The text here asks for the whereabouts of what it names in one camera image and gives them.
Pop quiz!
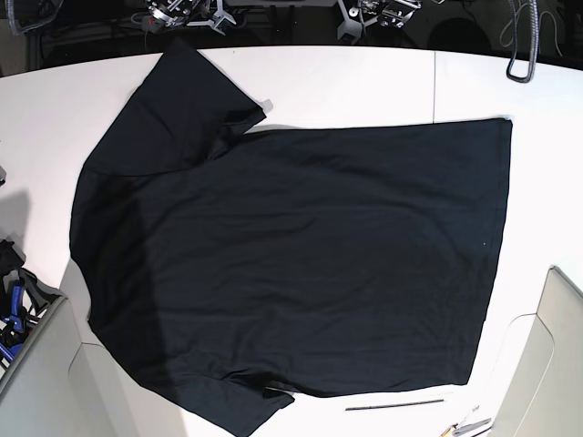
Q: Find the black T-shirt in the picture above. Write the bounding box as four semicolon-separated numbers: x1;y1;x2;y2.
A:
70;40;513;436

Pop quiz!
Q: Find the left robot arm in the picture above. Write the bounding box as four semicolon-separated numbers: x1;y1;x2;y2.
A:
336;0;423;44

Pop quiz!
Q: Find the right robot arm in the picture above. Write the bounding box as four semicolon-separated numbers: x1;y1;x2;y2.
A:
130;0;237;36

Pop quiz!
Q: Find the grey tool with orange tip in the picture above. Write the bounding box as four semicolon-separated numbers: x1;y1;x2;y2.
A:
440;419;491;437

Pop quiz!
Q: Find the blue and black clamps pile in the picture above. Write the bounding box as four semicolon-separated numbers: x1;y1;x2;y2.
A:
1;239;58;371

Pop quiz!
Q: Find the left grey chair panel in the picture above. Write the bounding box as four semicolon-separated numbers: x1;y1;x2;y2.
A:
1;297;138;437

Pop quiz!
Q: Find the grey chair panel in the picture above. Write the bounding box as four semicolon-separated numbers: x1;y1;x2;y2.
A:
474;266;582;436
1;297;138;437

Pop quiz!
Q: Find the right grey chair panel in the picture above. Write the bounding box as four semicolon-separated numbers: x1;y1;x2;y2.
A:
474;266;582;436

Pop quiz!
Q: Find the black braided cable loop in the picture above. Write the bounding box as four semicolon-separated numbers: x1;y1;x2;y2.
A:
506;0;539;84

